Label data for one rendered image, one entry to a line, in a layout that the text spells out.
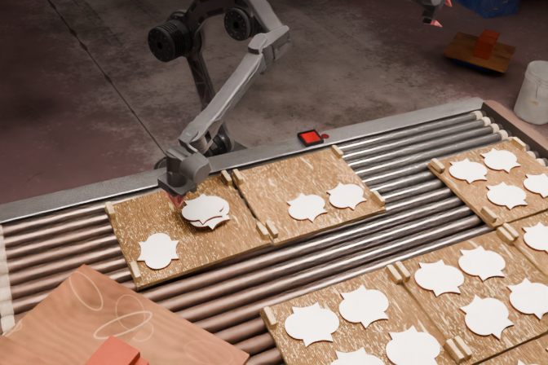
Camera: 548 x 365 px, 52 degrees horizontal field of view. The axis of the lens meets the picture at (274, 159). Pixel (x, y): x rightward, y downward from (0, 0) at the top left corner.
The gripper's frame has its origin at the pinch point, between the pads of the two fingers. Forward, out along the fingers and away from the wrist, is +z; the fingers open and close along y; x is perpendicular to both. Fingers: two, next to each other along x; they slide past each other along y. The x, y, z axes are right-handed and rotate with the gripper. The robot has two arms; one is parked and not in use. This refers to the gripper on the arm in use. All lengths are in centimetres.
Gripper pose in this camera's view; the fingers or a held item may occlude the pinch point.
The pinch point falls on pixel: (178, 204)
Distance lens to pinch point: 166.5
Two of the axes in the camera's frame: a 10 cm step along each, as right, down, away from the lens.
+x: -6.4, 4.3, -6.4
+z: -0.9, 7.8, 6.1
